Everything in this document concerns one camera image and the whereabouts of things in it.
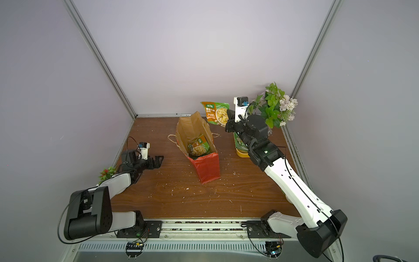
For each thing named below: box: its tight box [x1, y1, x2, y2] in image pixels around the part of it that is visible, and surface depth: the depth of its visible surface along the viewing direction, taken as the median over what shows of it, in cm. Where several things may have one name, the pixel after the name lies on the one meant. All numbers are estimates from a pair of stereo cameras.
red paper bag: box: [167, 111, 221, 185], surface depth 85 cm
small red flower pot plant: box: [98, 166, 117, 185], surface depth 76 cm
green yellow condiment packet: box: [187, 135, 211, 157], surface depth 100 cm
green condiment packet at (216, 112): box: [200, 101, 231, 128], surface depth 72 cm
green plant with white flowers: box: [247, 81, 299, 129], surface depth 87 cm
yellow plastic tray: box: [235, 147, 251, 158], surface depth 96 cm
